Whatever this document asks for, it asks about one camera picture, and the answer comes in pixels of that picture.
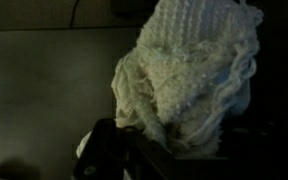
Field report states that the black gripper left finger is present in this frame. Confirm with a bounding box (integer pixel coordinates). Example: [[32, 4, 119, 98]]
[[73, 118, 185, 180]]

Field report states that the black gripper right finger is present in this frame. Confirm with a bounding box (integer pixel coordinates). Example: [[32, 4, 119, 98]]
[[217, 119, 288, 180]]

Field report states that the white terry towel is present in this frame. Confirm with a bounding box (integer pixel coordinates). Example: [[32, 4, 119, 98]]
[[75, 0, 264, 159]]

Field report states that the thin black cable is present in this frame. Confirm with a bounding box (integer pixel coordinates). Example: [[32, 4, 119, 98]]
[[68, 0, 82, 28]]

